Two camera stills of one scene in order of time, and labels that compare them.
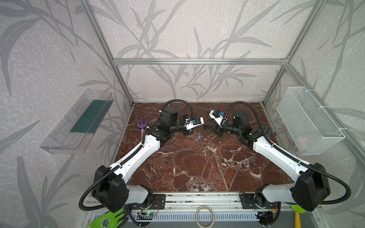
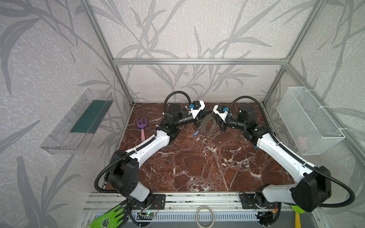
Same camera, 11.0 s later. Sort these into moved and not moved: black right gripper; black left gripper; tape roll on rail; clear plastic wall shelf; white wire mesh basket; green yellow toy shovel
Moved: black right gripper; black left gripper
Not moved: tape roll on rail; white wire mesh basket; green yellow toy shovel; clear plastic wall shelf
